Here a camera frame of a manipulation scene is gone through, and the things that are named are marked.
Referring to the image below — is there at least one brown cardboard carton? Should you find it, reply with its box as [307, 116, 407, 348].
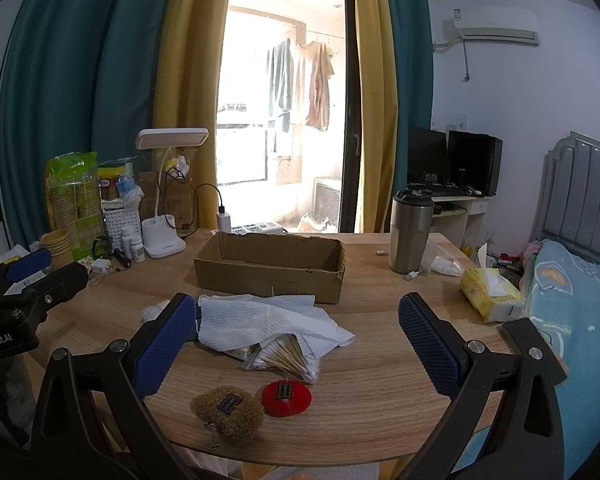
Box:
[137, 168, 195, 235]

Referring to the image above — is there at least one white pill bottle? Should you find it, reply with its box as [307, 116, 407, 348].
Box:
[121, 224, 135, 260]
[130, 234, 146, 263]

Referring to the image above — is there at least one black monitor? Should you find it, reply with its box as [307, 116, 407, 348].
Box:
[448, 130, 503, 196]

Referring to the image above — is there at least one white desk lamp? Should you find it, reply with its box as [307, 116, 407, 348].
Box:
[135, 127, 209, 259]

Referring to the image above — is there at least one blue cartoon bedsheet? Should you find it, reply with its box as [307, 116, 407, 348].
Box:
[524, 240, 600, 478]

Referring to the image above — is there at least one steel travel mug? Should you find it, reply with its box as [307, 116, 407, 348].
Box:
[389, 188, 434, 274]

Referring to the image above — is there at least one brown fuzzy pouch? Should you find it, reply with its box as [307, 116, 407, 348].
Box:
[190, 386, 264, 446]

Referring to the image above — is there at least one black charger cable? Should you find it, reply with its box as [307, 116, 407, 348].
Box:
[158, 167, 226, 241]

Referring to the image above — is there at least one wall air conditioner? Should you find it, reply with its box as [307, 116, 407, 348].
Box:
[453, 6, 540, 46]

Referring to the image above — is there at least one white plastic basket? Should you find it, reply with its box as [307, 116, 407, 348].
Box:
[102, 200, 142, 249]

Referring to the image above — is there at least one white usb charger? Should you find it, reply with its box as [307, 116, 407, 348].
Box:
[216, 205, 232, 233]

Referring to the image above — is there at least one white power strip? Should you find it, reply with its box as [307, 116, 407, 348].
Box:
[232, 221, 287, 235]

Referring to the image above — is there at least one green paper cup package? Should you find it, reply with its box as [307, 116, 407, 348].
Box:
[45, 152, 104, 260]

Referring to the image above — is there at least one white small power adapter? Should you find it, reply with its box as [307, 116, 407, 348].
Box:
[91, 258, 112, 275]

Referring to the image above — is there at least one yellow tissue pack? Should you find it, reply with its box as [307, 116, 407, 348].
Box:
[460, 244, 526, 324]

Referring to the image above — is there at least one grey bed headboard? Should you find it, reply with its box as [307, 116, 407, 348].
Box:
[530, 131, 600, 263]

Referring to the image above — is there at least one white plastic bag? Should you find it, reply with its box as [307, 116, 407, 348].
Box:
[142, 300, 169, 323]

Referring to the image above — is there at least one white textured cloth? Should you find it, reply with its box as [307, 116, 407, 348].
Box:
[197, 295, 355, 359]

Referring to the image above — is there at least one white desk cabinet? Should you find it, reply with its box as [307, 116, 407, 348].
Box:
[430, 196, 490, 248]

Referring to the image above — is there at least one black small flashlight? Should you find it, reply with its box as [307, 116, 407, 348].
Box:
[112, 249, 132, 269]

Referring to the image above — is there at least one stack of paper cups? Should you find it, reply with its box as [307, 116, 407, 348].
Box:
[41, 229, 74, 270]

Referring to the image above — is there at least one bag of cotton swabs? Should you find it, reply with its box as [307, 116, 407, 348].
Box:
[242, 335, 320, 385]

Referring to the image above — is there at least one brown cardboard box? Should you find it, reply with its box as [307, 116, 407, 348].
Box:
[194, 232, 346, 304]

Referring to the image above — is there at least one teal left curtain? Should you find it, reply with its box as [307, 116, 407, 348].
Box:
[0, 0, 169, 246]

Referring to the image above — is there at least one yellow right curtain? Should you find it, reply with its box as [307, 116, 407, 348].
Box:
[355, 0, 399, 233]

